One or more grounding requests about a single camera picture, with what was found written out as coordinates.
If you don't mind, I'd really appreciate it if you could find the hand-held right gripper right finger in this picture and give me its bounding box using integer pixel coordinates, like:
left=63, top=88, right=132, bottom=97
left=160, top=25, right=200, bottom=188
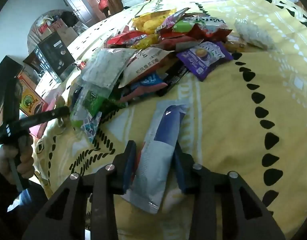
left=174, top=142, right=286, bottom=240

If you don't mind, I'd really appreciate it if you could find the red gold printed box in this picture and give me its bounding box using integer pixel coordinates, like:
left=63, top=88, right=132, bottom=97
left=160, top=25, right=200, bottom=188
left=18, top=76, right=49, bottom=117

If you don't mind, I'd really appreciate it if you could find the person's left hand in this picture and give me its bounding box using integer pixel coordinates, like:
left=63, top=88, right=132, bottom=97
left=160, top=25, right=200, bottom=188
left=0, top=134, right=35, bottom=187

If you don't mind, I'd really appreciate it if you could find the grey blue snack packet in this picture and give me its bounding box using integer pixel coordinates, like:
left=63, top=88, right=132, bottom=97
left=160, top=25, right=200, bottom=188
left=120, top=99, right=190, bottom=214

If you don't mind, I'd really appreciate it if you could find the yellow patterned bedsheet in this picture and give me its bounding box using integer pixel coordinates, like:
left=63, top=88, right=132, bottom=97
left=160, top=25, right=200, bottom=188
left=35, top=0, right=307, bottom=240

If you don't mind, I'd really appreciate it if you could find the wooden room door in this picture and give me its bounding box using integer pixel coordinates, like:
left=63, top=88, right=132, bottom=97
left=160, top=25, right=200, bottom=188
left=52, top=0, right=94, bottom=29

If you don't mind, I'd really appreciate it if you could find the black product box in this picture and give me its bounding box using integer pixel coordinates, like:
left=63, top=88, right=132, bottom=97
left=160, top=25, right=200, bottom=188
left=23, top=33, right=76, bottom=83

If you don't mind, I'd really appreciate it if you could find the plain brown cardboard box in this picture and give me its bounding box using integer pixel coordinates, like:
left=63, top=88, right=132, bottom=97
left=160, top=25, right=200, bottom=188
left=56, top=24, right=79, bottom=45

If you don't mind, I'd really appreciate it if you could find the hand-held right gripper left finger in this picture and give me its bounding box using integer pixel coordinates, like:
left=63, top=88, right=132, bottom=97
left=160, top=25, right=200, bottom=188
left=22, top=140, right=137, bottom=240

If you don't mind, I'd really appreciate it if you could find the pile of assorted snack packets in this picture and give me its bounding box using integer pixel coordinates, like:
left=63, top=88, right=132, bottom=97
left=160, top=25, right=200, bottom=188
left=70, top=6, right=246, bottom=144

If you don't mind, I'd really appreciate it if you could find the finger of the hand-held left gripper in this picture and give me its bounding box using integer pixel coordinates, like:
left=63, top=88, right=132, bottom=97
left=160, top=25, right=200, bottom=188
left=18, top=106, right=71, bottom=130

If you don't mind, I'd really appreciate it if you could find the white translucent snack packet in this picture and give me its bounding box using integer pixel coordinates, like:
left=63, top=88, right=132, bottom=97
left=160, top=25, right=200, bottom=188
left=234, top=19, right=276, bottom=51

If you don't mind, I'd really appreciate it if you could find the cloth-covered round table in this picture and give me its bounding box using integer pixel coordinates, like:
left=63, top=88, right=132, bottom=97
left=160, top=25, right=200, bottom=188
left=27, top=9, right=69, bottom=53

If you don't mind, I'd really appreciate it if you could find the black hanging garment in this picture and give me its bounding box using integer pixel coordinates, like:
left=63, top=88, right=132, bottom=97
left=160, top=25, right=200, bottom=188
left=61, top=11, right=77, bottom=27

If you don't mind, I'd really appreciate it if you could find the pink folder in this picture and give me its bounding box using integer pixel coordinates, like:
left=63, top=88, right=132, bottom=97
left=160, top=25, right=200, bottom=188
left=29, top=94, right=59, bottom=138

